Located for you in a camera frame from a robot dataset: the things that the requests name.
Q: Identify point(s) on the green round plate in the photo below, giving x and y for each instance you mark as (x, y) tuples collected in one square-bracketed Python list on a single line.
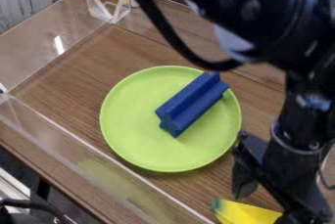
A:
[(130, 125)]

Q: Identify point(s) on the blue plastic block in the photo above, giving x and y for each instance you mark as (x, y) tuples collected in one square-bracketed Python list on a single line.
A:
[(188, 105)]

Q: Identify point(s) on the clear acrylic corner bracket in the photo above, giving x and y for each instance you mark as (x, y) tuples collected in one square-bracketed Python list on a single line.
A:
[(108, 11)]

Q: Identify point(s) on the yellow toy banana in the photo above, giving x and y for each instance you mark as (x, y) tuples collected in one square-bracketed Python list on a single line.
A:
[(239, 213)]

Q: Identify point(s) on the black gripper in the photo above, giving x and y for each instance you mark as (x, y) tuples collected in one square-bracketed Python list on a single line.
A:
[(286, 171)]

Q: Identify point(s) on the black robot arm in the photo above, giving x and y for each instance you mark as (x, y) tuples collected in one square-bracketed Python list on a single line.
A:
[(288, 33)]

